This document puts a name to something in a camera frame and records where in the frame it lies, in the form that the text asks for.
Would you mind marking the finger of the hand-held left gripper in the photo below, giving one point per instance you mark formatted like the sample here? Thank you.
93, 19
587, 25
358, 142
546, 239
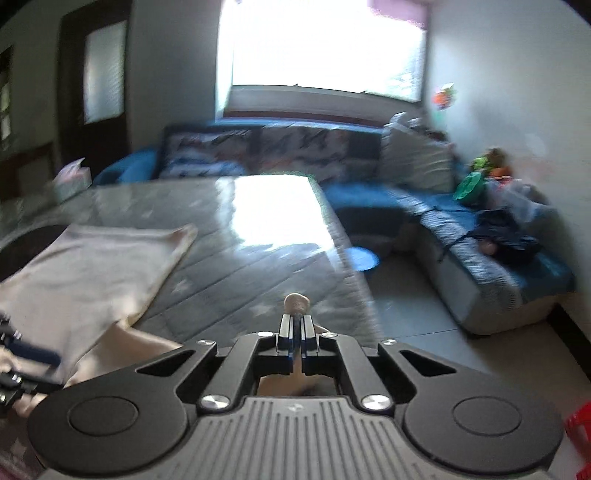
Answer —
37, 354
27, 385

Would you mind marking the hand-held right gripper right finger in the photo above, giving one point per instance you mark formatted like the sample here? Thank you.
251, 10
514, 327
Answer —
306, 340

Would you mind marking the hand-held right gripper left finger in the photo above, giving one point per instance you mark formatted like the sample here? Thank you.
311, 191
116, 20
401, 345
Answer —
286, 339

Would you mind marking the beige garment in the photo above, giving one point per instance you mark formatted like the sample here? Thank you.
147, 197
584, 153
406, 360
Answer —
101, 272

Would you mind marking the blue round floor object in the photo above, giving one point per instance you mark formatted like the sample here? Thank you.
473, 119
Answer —
362, 259

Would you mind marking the round black table hob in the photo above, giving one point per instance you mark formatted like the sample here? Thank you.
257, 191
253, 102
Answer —
27, 244

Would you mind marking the blue sofa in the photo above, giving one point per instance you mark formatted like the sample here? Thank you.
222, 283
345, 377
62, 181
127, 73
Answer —
369, 198

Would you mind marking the tissue box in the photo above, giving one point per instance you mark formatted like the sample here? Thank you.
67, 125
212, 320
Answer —
71, 180

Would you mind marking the dark wooden cabinet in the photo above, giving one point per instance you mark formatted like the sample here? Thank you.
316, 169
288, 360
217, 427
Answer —
23, 170

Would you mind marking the patterned sofa cushion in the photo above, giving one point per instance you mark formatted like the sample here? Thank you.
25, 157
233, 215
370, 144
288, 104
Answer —
203, 152
314, 150

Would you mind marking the white sofa cushion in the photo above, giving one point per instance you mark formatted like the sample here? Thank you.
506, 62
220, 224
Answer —
415, 159

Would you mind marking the green toy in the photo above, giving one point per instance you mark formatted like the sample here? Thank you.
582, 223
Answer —
468, 187

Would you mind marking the dark wooden door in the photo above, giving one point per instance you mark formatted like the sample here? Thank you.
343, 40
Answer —
74, 115

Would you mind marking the clear plastic bag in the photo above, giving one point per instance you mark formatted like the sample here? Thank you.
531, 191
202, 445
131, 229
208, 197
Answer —
521, 198

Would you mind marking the brown stuffed toy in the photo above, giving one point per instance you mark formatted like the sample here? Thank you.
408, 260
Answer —
497, 160

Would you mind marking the colourful pinwheel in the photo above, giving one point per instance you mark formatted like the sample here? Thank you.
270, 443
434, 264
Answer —
445, 96

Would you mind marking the red plastic stool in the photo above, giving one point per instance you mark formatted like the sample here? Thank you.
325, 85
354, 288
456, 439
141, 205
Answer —
581, 438

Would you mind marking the window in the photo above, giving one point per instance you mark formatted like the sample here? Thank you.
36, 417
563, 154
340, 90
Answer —
323, 46

